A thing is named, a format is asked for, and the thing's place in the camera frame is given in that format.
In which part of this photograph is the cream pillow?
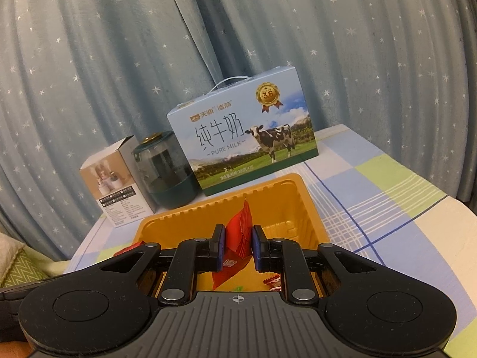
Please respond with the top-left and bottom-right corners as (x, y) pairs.
(0, 231), (27, 269)

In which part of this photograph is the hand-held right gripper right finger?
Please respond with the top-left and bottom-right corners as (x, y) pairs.
(253, 225), (377, 305)

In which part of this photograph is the green zigzag pillow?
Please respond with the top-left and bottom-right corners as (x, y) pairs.
(0, 248), (51, 288)

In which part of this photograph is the dark green jar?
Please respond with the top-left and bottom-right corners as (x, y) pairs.
(131, 130), (198, 210)

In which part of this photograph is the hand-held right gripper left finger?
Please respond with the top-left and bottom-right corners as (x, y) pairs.
(100, 224), (226, 306)

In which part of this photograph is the orange plastic tray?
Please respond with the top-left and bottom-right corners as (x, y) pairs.
(134, 173), (330, 293)

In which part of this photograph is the blue milk carton box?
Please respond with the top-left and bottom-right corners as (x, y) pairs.
(166, 66), (319, 196)

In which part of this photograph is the red orange candy packet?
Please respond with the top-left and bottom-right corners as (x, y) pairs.
(263, 274), (284, 292)

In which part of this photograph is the blue star curtain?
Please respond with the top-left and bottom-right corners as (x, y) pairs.
(0, 0), (477, 262)

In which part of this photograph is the white product box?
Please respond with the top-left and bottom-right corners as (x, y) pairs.
(80, 135), (157, 229)

